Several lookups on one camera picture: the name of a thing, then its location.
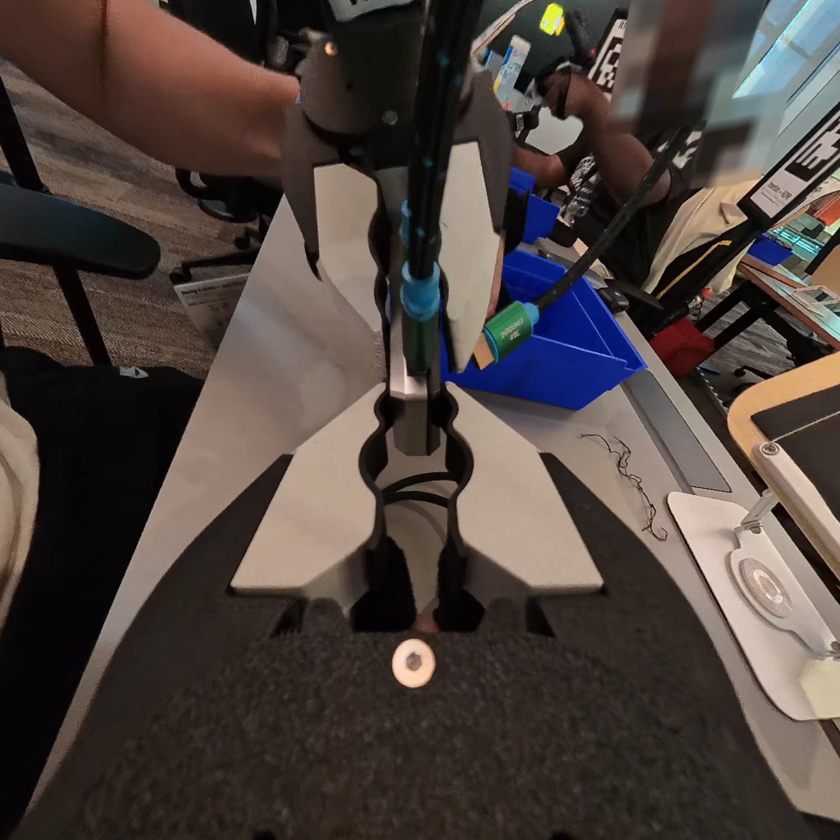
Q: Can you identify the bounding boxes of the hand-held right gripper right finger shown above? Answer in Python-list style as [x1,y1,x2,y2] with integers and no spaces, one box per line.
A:
[433,382,605,634]

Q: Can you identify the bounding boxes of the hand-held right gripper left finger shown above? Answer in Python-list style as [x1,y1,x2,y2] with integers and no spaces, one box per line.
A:
[230,382,416,634]

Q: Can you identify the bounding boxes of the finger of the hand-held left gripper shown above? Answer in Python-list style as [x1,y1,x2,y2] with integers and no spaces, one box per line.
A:
[314,163,395,383]
[436,140,506,373]

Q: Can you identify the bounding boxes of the black braided hdmi cable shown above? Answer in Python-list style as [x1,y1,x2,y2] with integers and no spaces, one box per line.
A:
[399,0,697,376]

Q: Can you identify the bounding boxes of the silver hdmi adapter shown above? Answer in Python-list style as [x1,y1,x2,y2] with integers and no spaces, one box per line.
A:
[381,249,460,511]

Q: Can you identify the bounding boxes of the blue plastic bin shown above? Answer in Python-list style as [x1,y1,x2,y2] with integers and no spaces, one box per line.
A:
[508,167,560,263]
[441,248,648,411]

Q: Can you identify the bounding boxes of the person's left forearm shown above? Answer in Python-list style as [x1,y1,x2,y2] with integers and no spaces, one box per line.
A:
[0,0,303,178]

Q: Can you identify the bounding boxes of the black loose thread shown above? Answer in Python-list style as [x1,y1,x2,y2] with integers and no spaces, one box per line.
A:
[581,432,669,543]

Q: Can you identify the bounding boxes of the black chair base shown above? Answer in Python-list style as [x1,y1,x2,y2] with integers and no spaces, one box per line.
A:
[169,167,284,284]

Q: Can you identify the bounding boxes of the printed paper sheet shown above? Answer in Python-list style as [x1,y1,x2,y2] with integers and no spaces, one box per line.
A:
[172,274,250,349]

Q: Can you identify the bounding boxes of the white panel stand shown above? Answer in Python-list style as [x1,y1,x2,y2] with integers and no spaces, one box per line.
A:
[668,441,840,723]

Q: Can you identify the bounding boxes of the person's black trousers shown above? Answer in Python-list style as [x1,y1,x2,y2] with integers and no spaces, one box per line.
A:
[0,346,206,834]

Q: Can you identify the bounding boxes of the red bag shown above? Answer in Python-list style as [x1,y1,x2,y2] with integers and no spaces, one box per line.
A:
[650,318,716,378]

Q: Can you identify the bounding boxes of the black office chair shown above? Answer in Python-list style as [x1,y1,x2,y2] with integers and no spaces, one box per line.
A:
[0,72,161,368]

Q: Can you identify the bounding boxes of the wood framed dark panel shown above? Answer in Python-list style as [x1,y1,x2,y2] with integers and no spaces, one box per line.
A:
[727,360,840,581]

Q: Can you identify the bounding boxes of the printed tag board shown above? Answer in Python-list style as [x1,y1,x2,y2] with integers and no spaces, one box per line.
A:
[738,101,840,221]

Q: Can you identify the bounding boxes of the grey table cable hatch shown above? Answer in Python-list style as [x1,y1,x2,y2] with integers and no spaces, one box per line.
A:
[620,369,731,493]

